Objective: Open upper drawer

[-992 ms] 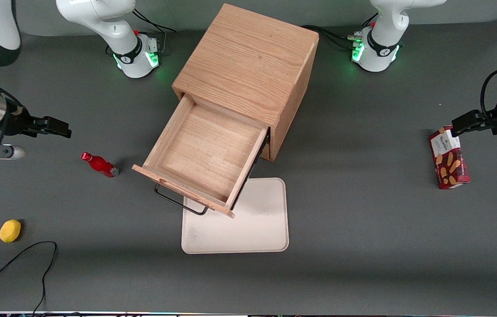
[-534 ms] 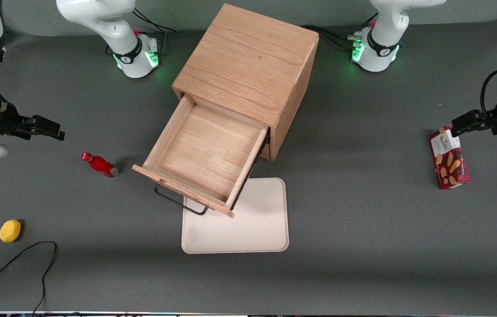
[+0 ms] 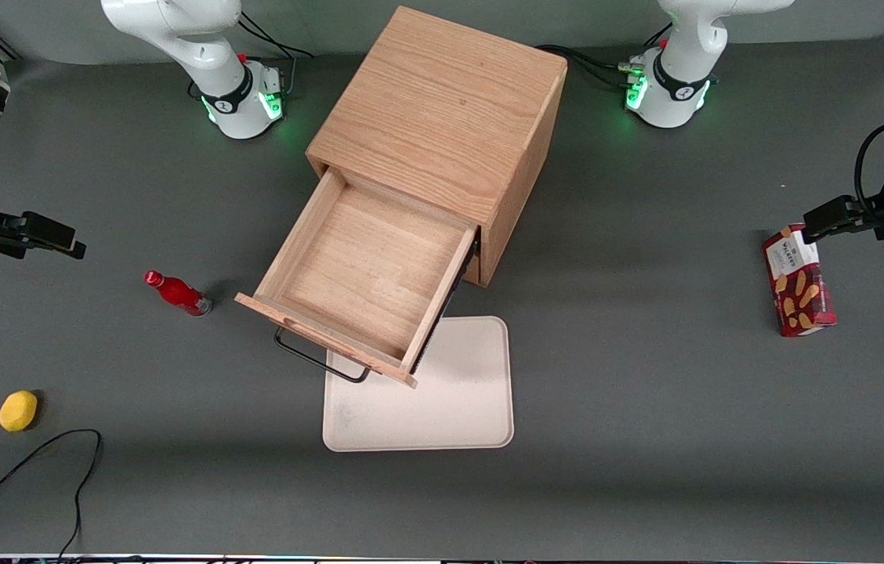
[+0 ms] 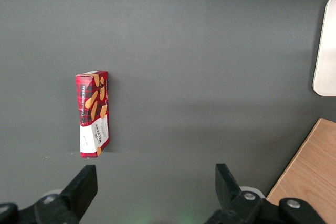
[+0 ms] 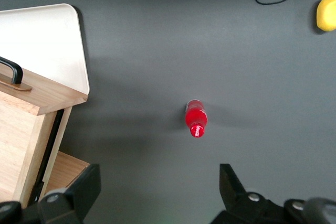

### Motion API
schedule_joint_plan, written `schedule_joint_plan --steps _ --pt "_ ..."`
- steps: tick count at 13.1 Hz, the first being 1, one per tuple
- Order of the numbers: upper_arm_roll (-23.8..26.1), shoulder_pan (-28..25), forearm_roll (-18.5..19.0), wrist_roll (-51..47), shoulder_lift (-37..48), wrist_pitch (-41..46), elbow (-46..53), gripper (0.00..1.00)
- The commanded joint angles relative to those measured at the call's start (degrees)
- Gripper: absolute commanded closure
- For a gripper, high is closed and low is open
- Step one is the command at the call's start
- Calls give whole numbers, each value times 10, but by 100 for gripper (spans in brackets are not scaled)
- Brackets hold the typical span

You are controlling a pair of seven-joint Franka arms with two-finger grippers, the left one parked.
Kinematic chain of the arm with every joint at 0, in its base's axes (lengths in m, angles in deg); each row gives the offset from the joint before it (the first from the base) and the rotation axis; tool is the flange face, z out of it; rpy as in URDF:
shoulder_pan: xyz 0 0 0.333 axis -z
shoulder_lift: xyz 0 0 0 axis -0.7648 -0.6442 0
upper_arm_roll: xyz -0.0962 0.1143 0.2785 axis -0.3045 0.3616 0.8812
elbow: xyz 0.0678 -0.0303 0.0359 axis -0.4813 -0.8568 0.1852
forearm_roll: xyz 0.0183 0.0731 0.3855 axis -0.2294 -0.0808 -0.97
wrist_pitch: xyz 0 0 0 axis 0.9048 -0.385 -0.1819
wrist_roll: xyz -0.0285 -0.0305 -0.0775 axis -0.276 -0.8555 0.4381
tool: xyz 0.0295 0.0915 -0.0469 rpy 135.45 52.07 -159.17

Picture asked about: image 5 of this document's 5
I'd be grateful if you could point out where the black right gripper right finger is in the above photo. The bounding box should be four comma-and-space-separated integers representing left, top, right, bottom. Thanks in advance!
209, 163, 313, 224

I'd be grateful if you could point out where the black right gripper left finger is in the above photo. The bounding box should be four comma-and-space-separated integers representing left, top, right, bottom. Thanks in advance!
0, 164, 102, 224

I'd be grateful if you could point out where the wooden drawer with worn handle plate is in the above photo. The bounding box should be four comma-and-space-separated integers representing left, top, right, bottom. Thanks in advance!
0, 56, 89, 209

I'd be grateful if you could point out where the black metal drawer handle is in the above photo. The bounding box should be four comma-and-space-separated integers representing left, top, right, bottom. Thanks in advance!
0, 56, 34, 92

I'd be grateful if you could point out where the oak wooden drawer cabinet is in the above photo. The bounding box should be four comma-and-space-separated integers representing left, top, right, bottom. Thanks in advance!
41, 150, 92, 198

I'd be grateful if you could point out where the red soda bottle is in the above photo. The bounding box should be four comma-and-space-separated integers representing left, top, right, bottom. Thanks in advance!
184, 99, 209, 139

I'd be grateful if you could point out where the cream plastic tray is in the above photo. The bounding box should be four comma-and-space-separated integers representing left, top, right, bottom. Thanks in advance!
0, 3, 90, 96

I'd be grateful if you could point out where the yellow lemon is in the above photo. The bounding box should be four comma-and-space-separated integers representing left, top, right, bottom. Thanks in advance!
316, 0, 336, 33

